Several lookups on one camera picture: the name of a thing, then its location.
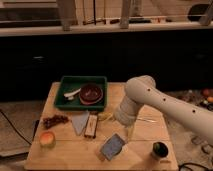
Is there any dark green cup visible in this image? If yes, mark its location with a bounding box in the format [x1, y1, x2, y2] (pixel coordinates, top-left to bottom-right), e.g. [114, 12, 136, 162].
[151, 142, 169, 160]

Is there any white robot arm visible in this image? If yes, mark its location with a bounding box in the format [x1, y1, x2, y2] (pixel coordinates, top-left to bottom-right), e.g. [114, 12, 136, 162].
[114, 75, 213, 145]

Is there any orange paper cup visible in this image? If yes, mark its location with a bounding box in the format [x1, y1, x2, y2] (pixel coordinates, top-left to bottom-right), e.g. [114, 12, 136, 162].
[39, 131, 55, 148]

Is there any wooden rectangular block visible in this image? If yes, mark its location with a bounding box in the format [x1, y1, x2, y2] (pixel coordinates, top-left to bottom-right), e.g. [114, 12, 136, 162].
[84, 115, 98, 138]

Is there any green plastic tray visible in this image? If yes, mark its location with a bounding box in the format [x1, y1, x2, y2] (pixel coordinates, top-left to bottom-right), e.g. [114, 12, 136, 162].
[54, 76, 107, 111]

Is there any white brush in tray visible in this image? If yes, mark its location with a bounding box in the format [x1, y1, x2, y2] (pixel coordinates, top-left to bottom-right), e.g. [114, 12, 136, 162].
[64, 88, 81, 100]

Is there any light blue triangular cloth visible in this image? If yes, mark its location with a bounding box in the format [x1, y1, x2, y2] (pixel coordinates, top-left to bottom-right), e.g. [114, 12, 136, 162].
[71, 111, 89, 135]

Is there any black cable on floor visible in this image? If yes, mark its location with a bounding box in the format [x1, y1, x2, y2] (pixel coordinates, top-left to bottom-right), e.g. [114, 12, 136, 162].
[0, 109, 33, 146]

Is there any white wooden shelf rail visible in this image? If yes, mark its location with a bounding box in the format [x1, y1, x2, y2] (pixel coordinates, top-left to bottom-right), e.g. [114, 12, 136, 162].
[0, 0, 213, 36]

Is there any bunch of red grapes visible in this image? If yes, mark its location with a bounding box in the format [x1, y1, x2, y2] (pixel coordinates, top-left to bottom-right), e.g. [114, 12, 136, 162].
[43, 115, 69, 129]

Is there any dark red bowl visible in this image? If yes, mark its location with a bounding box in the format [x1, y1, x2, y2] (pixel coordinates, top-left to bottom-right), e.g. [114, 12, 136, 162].
[79, 83, 103, 105]

